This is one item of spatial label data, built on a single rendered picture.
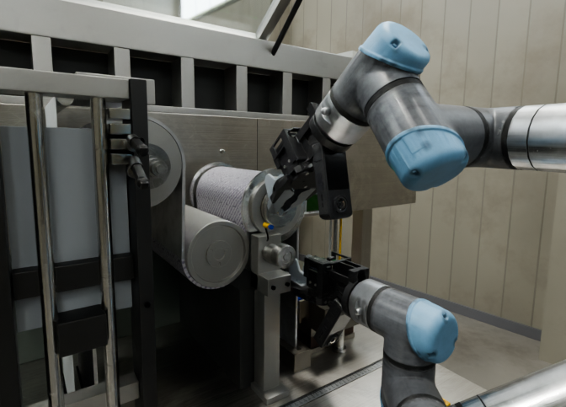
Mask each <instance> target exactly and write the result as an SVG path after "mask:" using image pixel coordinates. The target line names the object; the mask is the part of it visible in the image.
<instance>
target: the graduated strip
mask: <svg viewBox="0 0 566 407"><path fill-rule="evenodd" d="M381 367H382V359H380V360H377V361H374V362H373V363H371V364H369V365H367V366H365V367H362V368H360V369H358V370H356V371H354V372H352V373H349V374H347V375H345V376H343V377H341V378H339V379H337V380H334V381H332V382H331V383H328V384H326V385H324V386H322V387H320V388H317V389H315V390H313V391H312V392H310V393H308V394H304V395H302V396H301V397H299V398H297V399H293V400H292V401H290V402H288V403H286V404H283V405H282V406H279V407H302V406H303V405H305V404H308V403H310V402H312V401H313V400H315V399H318V398H320V397H322V396H324V395H325V394H328V393H330V392H332V391H334V390H336V389H338V388H341V387H343V386H344V385H346V384H348V383H351V382H353V381H355V380H356V379H358V378H361V377H363V376H365V375H366V374H368V373H370V372H373V371H375V370H377V369H379V368H381Z"/></svg>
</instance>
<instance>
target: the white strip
mask: <svg viewBox="0 0 566 407"><path fill-rule="evenodd" d="M73 100H74V99H67V98H55V97H53V98H52V99H51V101H50V102H49V103H48V105H47V106H46V107H45V109H44V116H45V123H46V127H57V114H58V113H59V112H60V111H62V110H64V109H65V108H66V107H67V106H68V105H70V104H71V103H72V102H73ZM62 361H63V374H62V376H63V388H64V394H68V393H71V392H74V391H75V380H74V367H73V355H70V356H65V357H63V358H62Z"/></svg>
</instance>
